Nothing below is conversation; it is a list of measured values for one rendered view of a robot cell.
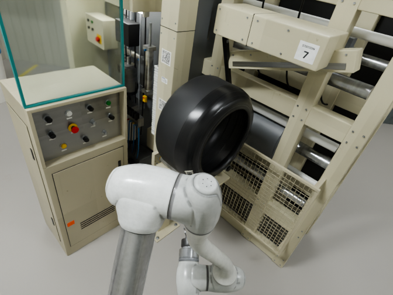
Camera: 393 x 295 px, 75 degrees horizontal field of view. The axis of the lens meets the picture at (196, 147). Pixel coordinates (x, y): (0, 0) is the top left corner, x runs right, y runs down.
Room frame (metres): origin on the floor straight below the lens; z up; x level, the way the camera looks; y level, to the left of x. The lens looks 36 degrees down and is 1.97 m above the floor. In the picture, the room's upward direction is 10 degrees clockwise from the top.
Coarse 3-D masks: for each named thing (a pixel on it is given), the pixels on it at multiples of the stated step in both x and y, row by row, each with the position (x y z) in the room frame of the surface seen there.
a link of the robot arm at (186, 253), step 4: (180, 248) 0.65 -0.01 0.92; (184, 248) 0.64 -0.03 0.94; (188, 248) 0.64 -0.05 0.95; (180, 252) 0.63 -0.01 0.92; (184, 252) 0.63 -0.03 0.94; (188, 252) 0.63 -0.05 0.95; (192, 252) 0.63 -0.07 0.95; (180, 256) 0.62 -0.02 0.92; (184, 256) 0.61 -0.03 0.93; (188, 256) 0.61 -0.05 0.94; (192, 256) 0.61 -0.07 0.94; (196, 256) 0.62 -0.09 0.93; (180, 260) 0.60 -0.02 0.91; (192, 260) 0.60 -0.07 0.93; (196, 260) 0.61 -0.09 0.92
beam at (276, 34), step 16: (224, 16) 1.49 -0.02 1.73; (240, 16) 1.43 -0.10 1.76; (256, 16) 1.38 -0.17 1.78; (272, 16) 1.40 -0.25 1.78; (288, 16) 1.50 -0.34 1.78; (224, 32) 1.48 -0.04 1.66; (240, 32) 1.42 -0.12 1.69; (256, 32) 1.36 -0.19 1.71; (272, 32) 1.31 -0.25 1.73; (288, 32) 1.27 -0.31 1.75; (304, 32) 1.22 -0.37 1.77; (320, 32) 1.21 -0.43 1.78; (336, 32) 1.29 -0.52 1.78; (256, 48) 1.35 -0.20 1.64; (272, 48) 1.30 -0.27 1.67; (288, 48) 1.25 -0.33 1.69; (320, 48) 1.17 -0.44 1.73; (336, 48) 1.27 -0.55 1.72; (304, 64) 1.19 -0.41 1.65; (320, 64) 1.18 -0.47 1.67
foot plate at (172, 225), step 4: (172, 224) 1.44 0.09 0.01; (176, 224) 1.44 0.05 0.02; (164, 228) 1.38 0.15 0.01; (168, 228) 1.39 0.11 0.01; (172, 228) 1.40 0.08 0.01; (176, 228) 1.41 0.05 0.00; (156, 232) 1.33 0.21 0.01; (160, 232) 1.33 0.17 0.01; (164, 232) 1.34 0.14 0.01; (168, 232) 1.35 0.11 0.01; (156, 236) 1.28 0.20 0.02; (160, 236) 1.29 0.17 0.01; (164, 236) 1.30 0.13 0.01; (156, 240) 1.25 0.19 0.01; (160, 240) 1.27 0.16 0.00
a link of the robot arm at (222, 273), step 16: (192, 240) 0.47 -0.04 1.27; (208, 240) 0.53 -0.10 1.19; (208, 256) 0.50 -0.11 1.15; (224, 256) 0.54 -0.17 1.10; (208, 272) 0.57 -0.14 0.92; (224, 272) 0.53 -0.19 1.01; (240, 272) 0.59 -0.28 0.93; (208, 288) 0.52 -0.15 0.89; (224, 288) 0.52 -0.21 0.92; (240, 288) 0.54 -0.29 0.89
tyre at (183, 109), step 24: (192, 96) 1.14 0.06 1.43; (216, 96) 1.13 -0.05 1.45; (240, 96) 1.22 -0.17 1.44; (168, 120) 1.08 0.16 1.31; (192, 120) 1.03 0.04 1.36; (216, 120) 1.06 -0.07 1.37; (240, 120) 1.44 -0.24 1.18; (168, 144) 1.03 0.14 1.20; (192, 144) 0.98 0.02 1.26; (216, 144) 1.42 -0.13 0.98; (240, 144) 1.31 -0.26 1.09; (192, 168) 0.98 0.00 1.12; (216, 168) 1.17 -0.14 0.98
